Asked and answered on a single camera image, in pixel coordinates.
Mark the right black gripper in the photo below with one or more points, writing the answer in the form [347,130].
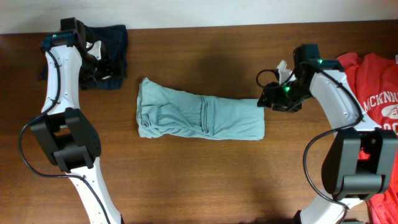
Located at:
[271,96]

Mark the folded navy blue garment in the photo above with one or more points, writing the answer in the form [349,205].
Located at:
[104,52]

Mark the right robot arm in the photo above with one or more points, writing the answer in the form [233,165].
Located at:
[360,161]

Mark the light grey-green t-shirt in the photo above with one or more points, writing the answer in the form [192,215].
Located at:
[162,110]

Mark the red printed t-shirt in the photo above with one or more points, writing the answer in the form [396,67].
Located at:
[373,80]

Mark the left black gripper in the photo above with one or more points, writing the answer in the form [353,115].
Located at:
[86,80]

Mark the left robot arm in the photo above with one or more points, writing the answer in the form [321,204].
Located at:
[79,58]

